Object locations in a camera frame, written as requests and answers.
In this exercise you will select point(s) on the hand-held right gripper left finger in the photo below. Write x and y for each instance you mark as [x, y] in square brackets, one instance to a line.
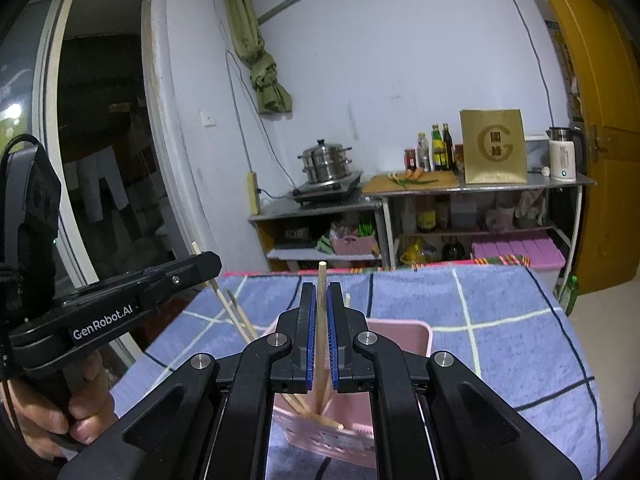
[312, 350]

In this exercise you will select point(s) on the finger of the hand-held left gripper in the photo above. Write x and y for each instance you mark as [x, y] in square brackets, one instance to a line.
[175, 272]

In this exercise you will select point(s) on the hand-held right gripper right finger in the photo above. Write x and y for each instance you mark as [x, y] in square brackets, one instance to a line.
[333, 350]

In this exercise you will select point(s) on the wooden chopstick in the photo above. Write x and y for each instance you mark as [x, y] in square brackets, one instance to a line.
[322, 310]
[232, 307]
[242, 312]
[322, 419]

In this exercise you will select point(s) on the pink plastic utensil basket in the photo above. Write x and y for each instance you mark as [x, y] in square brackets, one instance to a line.
[400, 335]

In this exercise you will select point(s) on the person's left hand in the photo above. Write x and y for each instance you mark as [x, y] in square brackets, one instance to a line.
[92, 412]

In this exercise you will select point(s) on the hanging pale clothes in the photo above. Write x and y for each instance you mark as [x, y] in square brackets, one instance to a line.
[102, 185]

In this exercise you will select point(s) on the small pink woven basket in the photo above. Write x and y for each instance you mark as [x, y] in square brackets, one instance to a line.
[352, 245]

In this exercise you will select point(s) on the beige power strip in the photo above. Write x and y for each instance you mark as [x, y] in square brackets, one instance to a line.
[254, 192]

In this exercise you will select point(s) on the metal stove shelf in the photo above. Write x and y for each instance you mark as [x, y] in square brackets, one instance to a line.
[280, 207]

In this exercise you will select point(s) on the yellow plastic bag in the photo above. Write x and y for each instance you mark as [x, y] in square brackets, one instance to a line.
[417, 252]

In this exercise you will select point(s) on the sliding glass door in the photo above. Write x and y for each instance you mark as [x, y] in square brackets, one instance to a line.
[47, 85]

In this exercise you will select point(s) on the black cooktop stove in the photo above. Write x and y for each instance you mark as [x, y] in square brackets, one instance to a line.
[325, 192]

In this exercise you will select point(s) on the yellow oil bottle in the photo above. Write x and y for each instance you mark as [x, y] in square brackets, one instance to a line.
[425, 217]

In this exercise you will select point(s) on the blue plaid table cloth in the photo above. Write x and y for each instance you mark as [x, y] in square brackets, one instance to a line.
[500, 350]

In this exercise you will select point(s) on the stainless steel steamer pot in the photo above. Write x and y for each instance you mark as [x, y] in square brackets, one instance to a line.
[325, 162]

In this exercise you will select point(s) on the green onion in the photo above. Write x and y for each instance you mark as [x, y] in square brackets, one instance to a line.
[415, 181]

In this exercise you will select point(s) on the carrot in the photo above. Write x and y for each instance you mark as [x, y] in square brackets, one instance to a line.
[414, 174]

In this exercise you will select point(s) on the wooden cutting board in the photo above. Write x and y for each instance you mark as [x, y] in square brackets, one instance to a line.
[440, 180]

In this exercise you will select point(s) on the red sauce jar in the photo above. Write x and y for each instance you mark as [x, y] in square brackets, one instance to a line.
[410, 160]

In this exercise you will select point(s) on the pink lidded storage box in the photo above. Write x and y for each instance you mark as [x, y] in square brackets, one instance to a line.
[520, 257]

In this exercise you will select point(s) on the clear plastic bottle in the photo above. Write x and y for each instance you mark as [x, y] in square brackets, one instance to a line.
[423, 155]

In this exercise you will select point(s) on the yellow green sauce bottle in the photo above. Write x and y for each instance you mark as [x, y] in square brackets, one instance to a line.
[438, 152]

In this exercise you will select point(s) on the small brown jar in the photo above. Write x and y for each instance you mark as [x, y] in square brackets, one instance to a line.
[459, 160]

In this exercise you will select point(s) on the knotted green curtain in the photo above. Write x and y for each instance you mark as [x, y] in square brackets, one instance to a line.
[260, 60]

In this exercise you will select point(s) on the dark sauce bottle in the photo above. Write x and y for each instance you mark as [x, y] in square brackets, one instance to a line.
[448, 150]

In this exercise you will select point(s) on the long metal shelf table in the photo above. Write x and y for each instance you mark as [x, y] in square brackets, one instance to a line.
[500, 186]

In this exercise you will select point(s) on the green plastic bottle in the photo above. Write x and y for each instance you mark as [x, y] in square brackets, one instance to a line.
[570, 295]

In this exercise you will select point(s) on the gold paper bag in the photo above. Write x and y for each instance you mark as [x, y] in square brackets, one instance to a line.
[495, 147]

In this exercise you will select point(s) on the white electric kettle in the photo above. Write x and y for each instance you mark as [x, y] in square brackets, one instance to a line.
[562, 157]

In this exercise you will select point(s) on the yellow wooden door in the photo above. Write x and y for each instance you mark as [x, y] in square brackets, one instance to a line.
[610, 135]

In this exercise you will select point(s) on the white door frame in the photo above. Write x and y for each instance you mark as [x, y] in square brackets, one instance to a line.
[165, 135]

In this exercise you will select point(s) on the white light switch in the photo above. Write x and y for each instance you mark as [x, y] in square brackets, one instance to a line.
[207, 117]

